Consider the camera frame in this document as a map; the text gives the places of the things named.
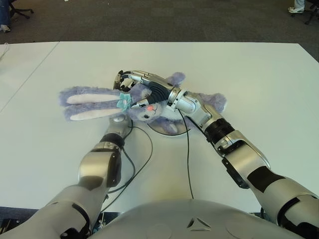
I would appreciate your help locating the person in blue jeans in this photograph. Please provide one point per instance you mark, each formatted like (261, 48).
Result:
(3, 15)

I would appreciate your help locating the black mesh office chair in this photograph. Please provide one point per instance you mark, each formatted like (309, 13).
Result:
(312, 15)

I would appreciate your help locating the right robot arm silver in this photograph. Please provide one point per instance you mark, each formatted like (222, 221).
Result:
(239, 159)

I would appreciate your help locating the left robot hand black silver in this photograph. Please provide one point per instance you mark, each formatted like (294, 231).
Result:
(118, 82)

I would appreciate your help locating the purple plush bunny doll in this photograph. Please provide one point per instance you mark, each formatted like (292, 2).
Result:
(87, 99)

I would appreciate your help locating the silver robot torso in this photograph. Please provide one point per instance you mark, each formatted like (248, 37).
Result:
(174, 219)

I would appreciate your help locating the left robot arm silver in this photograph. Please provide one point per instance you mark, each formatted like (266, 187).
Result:
(99, 164)

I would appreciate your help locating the right robot hand black silver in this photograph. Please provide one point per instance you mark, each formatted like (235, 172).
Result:
(159, 92)

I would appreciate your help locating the white plate black rim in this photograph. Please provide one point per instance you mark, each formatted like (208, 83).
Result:
(160, 131)

